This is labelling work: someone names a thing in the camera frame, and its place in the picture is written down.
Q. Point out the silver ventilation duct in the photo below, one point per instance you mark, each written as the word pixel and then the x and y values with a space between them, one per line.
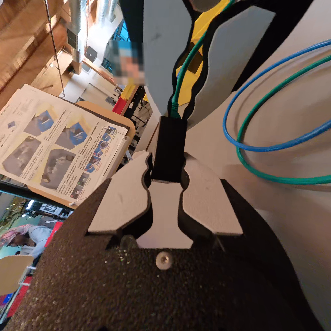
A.
pixel 77 20

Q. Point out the black network switch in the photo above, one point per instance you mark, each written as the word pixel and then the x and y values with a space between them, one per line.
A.
pixel 169 147

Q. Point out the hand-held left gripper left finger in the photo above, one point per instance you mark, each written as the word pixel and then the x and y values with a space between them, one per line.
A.
pixel 121 199

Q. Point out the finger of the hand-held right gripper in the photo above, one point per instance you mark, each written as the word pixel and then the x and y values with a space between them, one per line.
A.
pixel 163 51
pixel 232 51

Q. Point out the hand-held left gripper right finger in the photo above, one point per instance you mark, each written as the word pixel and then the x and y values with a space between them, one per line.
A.
pixel 209 199

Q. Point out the yellow plastic bin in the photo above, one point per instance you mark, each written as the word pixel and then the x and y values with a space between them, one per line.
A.
pixel 199 25

